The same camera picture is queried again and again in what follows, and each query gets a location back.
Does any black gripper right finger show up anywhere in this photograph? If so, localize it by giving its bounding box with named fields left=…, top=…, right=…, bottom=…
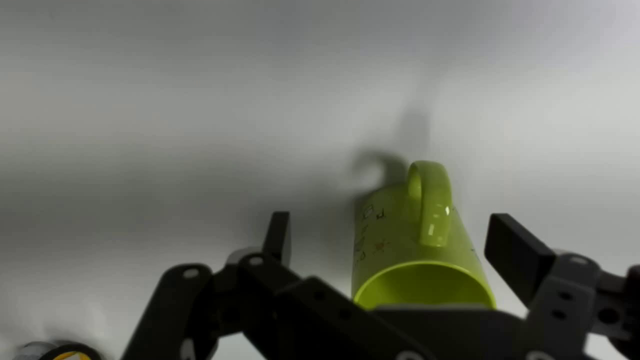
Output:
left=484, top=211, right=640, bottom=360

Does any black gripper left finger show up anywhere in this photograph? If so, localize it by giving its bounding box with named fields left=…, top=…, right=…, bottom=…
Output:
left=117, top=209, right=428, bottom=360

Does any green mug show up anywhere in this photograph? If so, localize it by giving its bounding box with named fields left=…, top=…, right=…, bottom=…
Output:
left=350, top=157, right=500, bottom=311

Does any yellow black tape measure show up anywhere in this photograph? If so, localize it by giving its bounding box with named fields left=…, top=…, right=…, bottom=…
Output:
left=14, top=337, right=103, bottom=360

